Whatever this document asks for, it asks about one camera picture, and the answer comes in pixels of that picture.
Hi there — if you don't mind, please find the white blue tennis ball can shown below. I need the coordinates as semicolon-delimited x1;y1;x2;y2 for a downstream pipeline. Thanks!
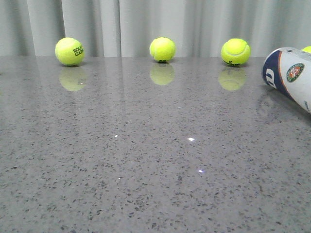
262;47;311;113

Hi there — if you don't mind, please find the grey pleated curtain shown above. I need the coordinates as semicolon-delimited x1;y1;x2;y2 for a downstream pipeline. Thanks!
0;0;311;57

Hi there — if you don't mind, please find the yellow tennis ball far left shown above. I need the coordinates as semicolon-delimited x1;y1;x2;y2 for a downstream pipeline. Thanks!
55;37;85;66

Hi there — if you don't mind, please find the yellow tennis ball far right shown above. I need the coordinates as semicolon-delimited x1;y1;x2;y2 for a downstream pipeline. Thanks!
301;46;311;53

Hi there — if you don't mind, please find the yellow tennis ball right centre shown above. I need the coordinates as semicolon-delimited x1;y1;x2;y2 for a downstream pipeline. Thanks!
221;38;251;66

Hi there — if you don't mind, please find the yellow tennis ball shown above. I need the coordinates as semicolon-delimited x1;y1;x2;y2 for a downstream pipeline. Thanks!
150;37;176;62
221;38;251;66
301;46;311;53
55;37;85;66

